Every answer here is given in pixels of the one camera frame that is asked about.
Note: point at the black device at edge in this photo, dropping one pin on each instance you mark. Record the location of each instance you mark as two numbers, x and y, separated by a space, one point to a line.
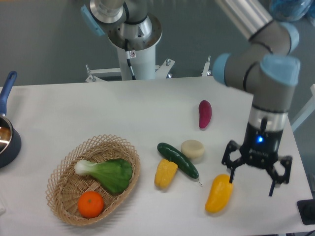
307 211

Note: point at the blue plastic bag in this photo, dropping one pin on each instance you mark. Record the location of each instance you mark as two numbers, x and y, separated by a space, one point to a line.
289 10

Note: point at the cream round cake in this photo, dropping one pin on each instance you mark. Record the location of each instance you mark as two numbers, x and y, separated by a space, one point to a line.
193 150

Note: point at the green bok choy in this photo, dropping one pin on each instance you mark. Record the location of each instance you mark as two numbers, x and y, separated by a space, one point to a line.
114 174

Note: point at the yellow mango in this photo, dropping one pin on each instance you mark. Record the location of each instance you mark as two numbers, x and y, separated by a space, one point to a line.
220 193

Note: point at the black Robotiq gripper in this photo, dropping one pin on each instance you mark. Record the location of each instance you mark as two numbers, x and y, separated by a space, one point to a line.
262 147

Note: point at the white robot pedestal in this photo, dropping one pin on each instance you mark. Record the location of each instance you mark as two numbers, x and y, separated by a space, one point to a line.
136 50

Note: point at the purple sweet potato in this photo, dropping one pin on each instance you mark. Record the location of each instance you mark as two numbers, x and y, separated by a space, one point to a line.
205 114

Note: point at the white frame right edge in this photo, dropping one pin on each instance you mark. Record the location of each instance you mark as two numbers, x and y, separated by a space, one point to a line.
305 112

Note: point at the dark blue saucepan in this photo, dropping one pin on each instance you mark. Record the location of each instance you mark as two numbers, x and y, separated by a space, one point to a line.
10 140

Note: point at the yellow corn piece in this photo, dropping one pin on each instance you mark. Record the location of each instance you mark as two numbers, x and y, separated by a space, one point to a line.
165 173

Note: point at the green cucumber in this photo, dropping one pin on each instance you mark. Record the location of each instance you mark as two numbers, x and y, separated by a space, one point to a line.
174 155

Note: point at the woven wicker basket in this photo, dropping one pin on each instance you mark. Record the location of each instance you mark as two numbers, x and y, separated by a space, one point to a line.
65 187

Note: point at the orange tangerine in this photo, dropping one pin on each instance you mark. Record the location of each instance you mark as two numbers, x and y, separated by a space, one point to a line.
90 204

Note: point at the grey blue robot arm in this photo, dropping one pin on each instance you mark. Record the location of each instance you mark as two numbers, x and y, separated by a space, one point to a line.
265 69

